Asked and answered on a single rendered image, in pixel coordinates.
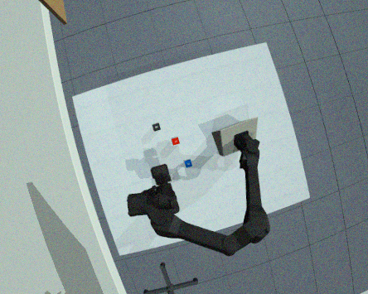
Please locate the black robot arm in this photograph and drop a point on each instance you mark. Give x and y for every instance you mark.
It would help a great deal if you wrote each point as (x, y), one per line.
(256, 224)

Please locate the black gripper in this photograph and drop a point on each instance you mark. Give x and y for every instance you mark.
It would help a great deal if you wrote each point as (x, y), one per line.
(161, 176)

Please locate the small red block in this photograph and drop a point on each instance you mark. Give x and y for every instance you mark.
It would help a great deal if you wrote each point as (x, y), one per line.
(175, 141)

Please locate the blue block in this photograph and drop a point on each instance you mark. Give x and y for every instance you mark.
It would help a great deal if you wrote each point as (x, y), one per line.
(188, 163)

